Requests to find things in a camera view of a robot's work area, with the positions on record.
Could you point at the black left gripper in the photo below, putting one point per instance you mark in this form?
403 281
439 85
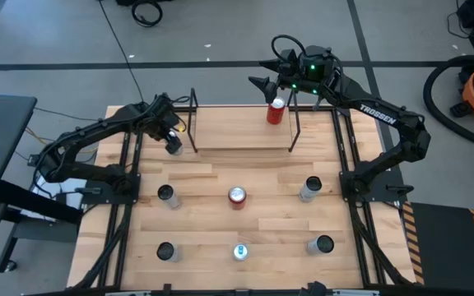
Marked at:
165 119

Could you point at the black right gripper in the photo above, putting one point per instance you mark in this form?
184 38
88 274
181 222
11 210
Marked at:
315 78

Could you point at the blue silver Red Bull can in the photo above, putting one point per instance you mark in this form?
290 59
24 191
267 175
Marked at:
240 252
172 134

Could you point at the red Coca-Cola can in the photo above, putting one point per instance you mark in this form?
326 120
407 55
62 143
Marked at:
237 196
275 115

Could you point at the white Celsius can teal print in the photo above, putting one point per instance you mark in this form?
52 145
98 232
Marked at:
165 251
165 192

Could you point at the white Celsius Peach Vibe can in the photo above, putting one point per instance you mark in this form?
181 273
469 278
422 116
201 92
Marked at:
323 244
311 187

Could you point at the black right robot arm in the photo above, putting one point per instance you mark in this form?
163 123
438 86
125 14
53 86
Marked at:
379 116

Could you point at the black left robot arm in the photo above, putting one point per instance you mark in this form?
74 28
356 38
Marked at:
89 131

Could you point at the wooden shelf board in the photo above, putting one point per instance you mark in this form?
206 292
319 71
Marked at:
237 127

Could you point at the white box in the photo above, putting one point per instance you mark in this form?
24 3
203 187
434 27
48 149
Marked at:
68 201

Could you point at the black table clamp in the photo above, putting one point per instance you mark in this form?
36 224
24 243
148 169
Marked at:
166 288
313 288

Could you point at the orange vacuum cleaner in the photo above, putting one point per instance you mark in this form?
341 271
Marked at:
428 98

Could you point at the silver aluminium bar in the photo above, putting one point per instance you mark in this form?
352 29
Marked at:
356 293
130 293

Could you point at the black mat hazard stripes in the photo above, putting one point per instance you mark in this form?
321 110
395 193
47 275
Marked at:
447 246

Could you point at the black metal shelf end frame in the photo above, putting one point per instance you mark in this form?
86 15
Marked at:
295 131
193 123

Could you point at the black aluminium table frame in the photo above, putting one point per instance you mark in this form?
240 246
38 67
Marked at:
346 135

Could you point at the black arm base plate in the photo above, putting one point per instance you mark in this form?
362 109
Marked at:
97 197
381 193

